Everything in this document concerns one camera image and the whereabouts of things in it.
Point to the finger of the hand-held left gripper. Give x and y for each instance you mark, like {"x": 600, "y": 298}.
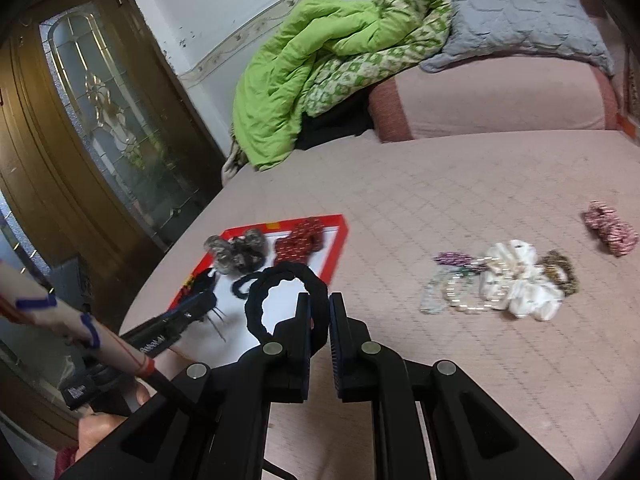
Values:
{"x": 190, "y": 310}

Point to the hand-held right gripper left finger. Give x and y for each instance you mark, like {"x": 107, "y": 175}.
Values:
{"x": 305, "y": 330}

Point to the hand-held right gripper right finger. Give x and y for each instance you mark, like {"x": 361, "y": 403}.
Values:
{"x": 336, "y": 340}

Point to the black claw clip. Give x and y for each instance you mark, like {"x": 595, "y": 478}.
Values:
{"x": 202, "y": 282}

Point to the silver metal hair clip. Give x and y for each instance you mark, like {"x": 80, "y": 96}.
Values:
{"x": 217, "y": 325}

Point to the black scrunchie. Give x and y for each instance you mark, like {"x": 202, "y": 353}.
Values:
{"x": 255, "y": 320}

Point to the red tray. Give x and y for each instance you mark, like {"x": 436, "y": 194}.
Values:
{"x": 330, "y": 240}

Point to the person's left hand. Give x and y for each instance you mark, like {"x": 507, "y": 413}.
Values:
{"x": 100, "y": 432}

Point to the dark grey furry scrunchie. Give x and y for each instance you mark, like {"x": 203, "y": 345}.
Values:
{"x": 249, "y": 250}

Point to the red sequined scrunchie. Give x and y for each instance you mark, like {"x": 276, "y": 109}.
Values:
{"x": 297, "y": 242}

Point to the wooden door with glass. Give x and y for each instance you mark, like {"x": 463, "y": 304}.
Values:
{"x": 100, "y": 110}

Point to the leopard print scrunchie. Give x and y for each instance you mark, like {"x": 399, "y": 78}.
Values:
{"x": 562, "y": 270}

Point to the green quilt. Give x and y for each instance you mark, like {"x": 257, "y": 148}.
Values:
{"x": 300, "y": 65}

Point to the pink bolster pillow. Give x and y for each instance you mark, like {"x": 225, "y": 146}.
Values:
{"x": 490, "y": 95}

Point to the red white plaid scrunchie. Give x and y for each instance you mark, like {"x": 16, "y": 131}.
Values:
{"x": 612, "y": 230}

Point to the grey quilted pillow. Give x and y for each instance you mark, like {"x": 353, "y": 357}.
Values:
{"x": 515, "y": 15}

